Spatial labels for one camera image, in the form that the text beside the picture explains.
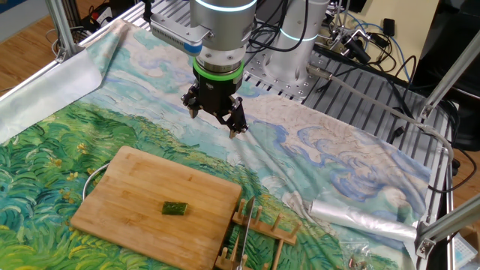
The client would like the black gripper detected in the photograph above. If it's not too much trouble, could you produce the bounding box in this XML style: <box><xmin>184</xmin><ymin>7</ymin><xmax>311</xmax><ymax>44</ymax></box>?
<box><xmin>181</xmin><ymin>70</ymin><xmax>250</xmax><ymax>140</ymax></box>

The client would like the green cucumber piece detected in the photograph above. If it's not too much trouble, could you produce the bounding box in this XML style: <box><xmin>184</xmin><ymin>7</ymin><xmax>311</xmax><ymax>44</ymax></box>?
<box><xmin>161</xmin><ymin>201</ymin><xmax>188</xmax><ymax>217</ymax></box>

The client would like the steel kitchen cleaver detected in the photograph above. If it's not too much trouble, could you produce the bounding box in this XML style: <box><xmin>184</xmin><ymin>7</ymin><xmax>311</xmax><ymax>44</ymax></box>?
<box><xmin>235</xmin><ymin>195</ymin><xmax>257</xmax><ymax>270</ymax></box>

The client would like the bamboo cutting board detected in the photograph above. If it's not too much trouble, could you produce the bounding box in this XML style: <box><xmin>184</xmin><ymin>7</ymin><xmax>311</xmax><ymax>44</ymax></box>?
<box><xmin>70</xmin><ymin>145</ymin><xmax>243</xmax><ymax>270</ymax></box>

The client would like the wooden peg dish rack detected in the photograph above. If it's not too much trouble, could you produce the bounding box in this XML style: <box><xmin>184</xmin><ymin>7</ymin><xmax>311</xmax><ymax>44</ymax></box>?
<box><xmin>214</xmin><ymin>198</ymin><xmax>303</xmax><ymax>270</ymax></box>

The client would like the painted landscape tablecloth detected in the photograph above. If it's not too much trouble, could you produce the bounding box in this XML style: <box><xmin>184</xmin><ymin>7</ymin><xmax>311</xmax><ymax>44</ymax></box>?
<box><xmin>0</xmin><ymin>18</ymin><xmax>433</xmax><ymax>270</ymax></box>

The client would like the clear plastic bag roll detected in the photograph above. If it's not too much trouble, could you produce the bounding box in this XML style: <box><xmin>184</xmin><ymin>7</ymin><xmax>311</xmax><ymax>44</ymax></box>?
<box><xmin>307</xmin><ymin>198</ymin><xmax>419</xmax><ymax>244</ymax></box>

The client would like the small black power adapter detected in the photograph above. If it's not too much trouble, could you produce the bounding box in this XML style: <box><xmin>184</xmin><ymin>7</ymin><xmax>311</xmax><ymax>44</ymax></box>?
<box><xmin>382</xmin><ymin>17</ymin><xmax>397</xmax><ymax>38</ymax></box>

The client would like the clear bag of screws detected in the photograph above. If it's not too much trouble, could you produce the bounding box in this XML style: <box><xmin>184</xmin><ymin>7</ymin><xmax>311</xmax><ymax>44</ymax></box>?
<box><xmin>337</xmin><ymin>239</ymin><xmax>380</xmax><ymax>270</ymax></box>

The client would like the black computer case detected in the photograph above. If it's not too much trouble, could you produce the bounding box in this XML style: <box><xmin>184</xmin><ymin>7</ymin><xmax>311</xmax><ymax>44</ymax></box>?
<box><xmin>410</xmin><ymin>0</ymin><xmax>480</xmax><ymax>153</ymax></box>

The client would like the white plastic box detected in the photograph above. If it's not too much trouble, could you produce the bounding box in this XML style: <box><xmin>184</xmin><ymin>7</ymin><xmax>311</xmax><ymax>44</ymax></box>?
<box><xmin>452</xmin><ymin>232</ymin><xmax>479</xmax><ymax>270</ymax></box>

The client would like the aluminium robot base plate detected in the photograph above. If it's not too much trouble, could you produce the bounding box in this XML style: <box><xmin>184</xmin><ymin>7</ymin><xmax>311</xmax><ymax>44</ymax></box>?
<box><xmin>243</xmin><ymin>48</ymin><xmax>320</xmax><ymax>101</ymax></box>

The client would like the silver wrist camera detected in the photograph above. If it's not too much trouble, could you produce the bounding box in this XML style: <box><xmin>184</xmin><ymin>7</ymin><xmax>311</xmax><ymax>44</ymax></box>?
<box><xmin>148</xmin><ymin>13</ymin><xmax>212</xmax><ymax>57</ymax></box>

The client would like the thick black camera cable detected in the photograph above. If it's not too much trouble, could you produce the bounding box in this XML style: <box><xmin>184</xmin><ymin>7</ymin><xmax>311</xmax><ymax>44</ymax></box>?
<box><xmin>141</xmin><ymin>0</ymin><xmax>155</xmax><ymax>24</ymax></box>

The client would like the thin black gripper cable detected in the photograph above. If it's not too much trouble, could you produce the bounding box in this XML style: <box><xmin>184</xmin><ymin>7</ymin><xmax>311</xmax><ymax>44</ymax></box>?
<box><xmin>247</xmin><ymin>0</ymin><xmax>311</xmax><ymax>53</ymax></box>

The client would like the power strip with red switch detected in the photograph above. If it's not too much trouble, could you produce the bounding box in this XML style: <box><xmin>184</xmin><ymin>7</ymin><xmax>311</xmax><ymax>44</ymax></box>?
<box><xmin>85</xmin><ymin>3</ymin><xmax>113</xmax><ymax>31</ymax></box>

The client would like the black camera on metal clamp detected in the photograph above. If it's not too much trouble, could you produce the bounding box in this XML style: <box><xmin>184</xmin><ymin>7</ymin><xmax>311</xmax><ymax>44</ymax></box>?
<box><xmin>329</xmin><ymin>28</ymin><xmax>372</xmax><ymax>65</ymax></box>

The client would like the grey corrugated cable conduit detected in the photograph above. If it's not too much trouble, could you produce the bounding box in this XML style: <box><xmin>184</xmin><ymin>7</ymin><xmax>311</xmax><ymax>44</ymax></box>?
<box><xmin>306</xmin><ymin>63</ymin><xmax>457</xmax><ymax>177</ymax></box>

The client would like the aluminium frame bar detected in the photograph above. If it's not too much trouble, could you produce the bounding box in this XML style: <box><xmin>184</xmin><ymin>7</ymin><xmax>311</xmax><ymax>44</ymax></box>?
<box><xmin>44</xmin><ymin>0</ymin><xmax>86</xmax><ymax>64</ymax></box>
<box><xmin>414</xmin><ymin>194</ymin><xmax>480</xmax><ymax>260</ymax></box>
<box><xmin>418</xmin><ymin>28</ymin><xmax>480</xmax><ymax>122</ymax></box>

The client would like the black cable plug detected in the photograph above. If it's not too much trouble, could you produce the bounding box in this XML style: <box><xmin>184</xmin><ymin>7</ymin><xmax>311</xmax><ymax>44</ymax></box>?
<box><xmin>388</xmin><ymin>125</ymin><xmax>407</xmax><ymax>146</ymax></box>

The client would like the blue network cable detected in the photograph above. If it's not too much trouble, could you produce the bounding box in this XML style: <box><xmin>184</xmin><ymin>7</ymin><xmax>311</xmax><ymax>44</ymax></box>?
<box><xmin>346</xmin><ymin>10</ymin><xmax>413</xmax><ymax>82</ymax></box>

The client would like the black floor cable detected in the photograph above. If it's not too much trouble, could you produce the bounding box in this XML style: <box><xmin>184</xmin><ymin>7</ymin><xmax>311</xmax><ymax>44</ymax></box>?
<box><xmin>429</xmin><ymin>148</ymin><xmax>478</xmax><ymax>194</ymax></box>

